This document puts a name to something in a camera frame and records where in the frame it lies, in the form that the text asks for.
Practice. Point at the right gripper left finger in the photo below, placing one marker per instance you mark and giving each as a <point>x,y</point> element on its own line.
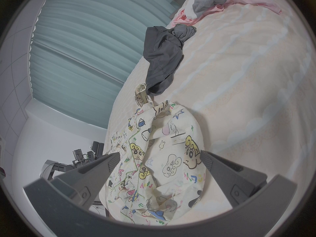
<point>93,179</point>

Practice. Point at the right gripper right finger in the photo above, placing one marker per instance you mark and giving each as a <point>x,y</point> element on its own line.
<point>222,179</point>

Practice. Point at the white printed pyjama top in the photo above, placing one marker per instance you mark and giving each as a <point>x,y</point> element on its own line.
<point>167,142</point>

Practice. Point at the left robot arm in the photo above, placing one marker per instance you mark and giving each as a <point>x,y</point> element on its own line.
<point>49,165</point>

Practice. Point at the bed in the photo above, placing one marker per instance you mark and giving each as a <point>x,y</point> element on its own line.
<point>246,83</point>

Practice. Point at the blue-green curtain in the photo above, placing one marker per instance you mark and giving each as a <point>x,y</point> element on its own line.
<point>86,46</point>

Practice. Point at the black garment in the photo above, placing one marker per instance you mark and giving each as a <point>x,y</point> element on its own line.
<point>160,58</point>

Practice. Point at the dark grey garment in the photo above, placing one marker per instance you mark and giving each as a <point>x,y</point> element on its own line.
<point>185,32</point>

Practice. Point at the pink garment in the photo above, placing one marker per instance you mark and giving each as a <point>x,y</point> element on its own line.
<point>246,0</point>

